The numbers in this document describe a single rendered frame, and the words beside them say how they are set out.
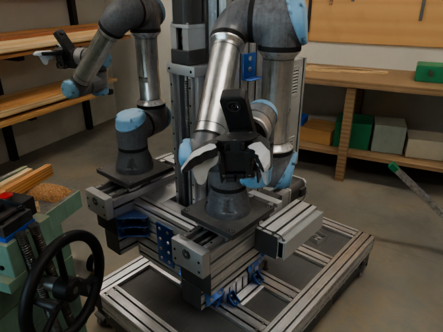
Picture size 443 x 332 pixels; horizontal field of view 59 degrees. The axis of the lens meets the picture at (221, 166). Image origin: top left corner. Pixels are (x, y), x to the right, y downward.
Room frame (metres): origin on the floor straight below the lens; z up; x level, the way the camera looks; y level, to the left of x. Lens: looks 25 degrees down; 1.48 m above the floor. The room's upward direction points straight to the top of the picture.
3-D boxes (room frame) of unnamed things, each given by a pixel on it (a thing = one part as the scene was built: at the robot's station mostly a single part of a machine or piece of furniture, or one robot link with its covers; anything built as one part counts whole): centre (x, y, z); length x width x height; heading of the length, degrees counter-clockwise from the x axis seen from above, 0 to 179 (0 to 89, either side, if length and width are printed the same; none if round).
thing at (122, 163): (1.44, 0.35, 0.87); 0.15 x 0.15 x 0.10
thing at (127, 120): (1.44, 0.35, 0.98); 0.13 x 0.12 x 0.14; 153
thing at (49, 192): (1.06, 0.54, 0.91); 0.12 x 0.09 x 0.03; 71
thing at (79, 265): (1.06, 0.48, 0.58); 0.12 x 0.08 x 0.08; 71
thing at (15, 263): (0.80, 0.52, 0.91); 0.15 x 0.14 x 0.09; 161
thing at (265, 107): (0.82, -0.08, 1.21); 0.11 x 0.08 x 0.09; 165
